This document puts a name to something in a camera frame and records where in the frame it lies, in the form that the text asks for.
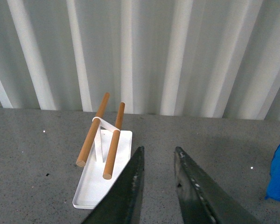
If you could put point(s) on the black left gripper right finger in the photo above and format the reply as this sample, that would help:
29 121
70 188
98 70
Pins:
201 199

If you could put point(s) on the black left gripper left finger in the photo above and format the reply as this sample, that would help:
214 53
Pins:
122 204

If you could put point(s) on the white rack tray base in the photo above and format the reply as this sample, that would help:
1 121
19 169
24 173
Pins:
92 187

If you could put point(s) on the right wooden rod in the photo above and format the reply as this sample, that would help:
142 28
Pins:
110 161

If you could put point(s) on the wooden rod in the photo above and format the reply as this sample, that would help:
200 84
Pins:
87 145
110 161

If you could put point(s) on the left wooden rod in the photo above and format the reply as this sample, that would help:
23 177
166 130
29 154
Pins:
87 145

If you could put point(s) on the white pleated curtain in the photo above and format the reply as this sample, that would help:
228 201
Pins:
202 58

